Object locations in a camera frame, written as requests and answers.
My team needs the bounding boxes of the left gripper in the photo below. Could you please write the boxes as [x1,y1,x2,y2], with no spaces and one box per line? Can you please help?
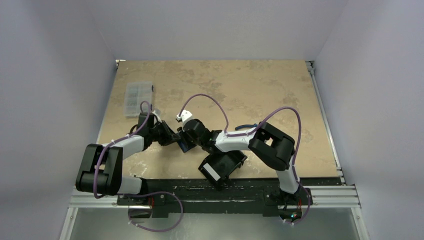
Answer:
[149,119,180,146]

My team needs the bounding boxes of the blue card holder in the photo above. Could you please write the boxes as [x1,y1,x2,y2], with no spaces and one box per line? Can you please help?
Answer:
[177,139,196,153]

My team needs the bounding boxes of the black plastic tray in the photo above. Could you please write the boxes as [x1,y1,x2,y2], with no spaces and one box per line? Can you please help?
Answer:
[198,150,248,191]

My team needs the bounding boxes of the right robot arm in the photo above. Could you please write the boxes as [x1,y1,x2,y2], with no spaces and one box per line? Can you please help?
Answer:
[177,119,307,205]

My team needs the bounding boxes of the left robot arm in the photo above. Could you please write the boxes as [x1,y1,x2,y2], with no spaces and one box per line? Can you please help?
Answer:
[75,113,180,205]

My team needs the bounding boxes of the white card in tray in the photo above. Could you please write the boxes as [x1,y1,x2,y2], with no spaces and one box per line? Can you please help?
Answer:
[203,163,221,182]

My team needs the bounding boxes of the clear plastic organizer box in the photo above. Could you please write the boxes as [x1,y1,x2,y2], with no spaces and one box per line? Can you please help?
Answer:
[123,81,154,118]

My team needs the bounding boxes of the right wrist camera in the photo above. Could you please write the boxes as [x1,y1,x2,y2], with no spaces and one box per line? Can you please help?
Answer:
[175,109,193,123]

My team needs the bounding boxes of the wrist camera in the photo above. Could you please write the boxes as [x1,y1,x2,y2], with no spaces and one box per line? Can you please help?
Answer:
[152,108,162,123]
[175,109,193,123]

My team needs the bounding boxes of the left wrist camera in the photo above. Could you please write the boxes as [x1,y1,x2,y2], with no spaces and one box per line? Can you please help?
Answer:
[152,108,162,123]

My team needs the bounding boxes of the blue handled pliers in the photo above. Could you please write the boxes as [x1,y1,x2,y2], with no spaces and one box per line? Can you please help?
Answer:
[234,123,258,131]

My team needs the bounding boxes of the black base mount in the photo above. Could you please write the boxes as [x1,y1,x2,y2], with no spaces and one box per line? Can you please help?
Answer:
[116,177,298,218]

